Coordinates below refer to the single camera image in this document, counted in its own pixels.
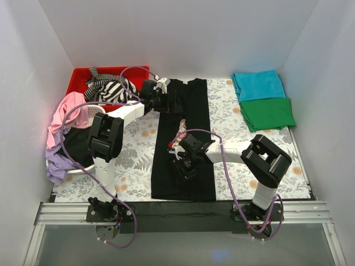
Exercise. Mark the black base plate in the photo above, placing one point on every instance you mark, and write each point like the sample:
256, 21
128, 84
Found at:
110, 213
254, 213

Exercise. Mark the black white striped shirt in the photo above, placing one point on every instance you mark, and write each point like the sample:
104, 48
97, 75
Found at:
109, 88

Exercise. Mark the floral patterned table mat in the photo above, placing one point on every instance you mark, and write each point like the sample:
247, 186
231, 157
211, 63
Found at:
231, 136

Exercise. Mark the black shirt in basket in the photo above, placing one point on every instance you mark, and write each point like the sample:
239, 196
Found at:
75, 142

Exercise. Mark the red plastic bin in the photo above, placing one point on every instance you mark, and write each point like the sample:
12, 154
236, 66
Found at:
77, 86

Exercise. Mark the black floral print t shirt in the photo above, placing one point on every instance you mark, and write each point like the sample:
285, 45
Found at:
193, 119

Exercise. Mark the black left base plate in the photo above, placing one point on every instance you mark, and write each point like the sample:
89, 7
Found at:
110, 213

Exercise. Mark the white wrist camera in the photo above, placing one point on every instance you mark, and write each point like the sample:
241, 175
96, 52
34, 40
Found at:
176, 150
162, 85

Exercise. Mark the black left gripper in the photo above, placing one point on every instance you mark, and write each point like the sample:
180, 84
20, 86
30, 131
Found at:
168, 101

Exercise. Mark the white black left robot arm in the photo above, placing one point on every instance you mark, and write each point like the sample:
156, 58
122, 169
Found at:
105, 139

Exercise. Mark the white plastic laundry basket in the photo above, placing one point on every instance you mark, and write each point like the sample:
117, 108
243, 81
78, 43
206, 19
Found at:
92, 110

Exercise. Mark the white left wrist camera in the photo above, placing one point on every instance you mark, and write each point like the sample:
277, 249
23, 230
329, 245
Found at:
162, 85

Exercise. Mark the aluminium frame rail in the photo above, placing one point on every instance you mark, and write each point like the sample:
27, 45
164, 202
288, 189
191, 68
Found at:
79, 213

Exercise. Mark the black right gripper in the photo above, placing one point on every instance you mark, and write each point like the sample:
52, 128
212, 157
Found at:
182, 165

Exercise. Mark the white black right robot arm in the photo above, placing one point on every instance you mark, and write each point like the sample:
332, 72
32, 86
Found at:
265, 160

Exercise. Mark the lavender shirt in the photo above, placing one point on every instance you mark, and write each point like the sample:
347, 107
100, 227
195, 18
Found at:
58, 163

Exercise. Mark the folded blue t shirt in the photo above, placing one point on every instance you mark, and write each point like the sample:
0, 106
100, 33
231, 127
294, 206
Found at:
258, 86

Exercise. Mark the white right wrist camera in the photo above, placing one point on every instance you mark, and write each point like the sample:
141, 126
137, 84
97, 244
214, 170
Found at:
176, 150

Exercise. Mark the folded green t shirt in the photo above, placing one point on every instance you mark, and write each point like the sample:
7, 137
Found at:
267, 114

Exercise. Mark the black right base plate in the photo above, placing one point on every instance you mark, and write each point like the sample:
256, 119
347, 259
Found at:
254, 213

